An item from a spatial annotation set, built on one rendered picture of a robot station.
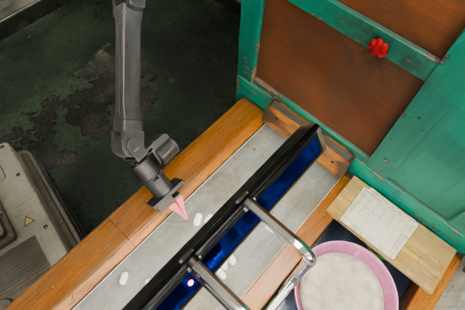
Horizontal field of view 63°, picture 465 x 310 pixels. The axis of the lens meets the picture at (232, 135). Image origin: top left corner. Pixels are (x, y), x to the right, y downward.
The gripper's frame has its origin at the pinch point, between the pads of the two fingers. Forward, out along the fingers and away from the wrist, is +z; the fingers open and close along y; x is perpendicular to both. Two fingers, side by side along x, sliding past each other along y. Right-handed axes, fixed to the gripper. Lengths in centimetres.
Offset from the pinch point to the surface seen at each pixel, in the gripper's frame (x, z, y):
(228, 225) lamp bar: -32.9, -6.5, -0.9
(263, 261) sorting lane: -8.9, 22.2, 7.1
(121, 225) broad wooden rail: 11.8, -6.4, -12.8
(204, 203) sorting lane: 6.4, 4.0, 8.1
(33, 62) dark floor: 168, -73, 19
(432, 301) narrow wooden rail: -35, 50, 29
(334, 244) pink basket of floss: -17.6, 29.8, 23.5
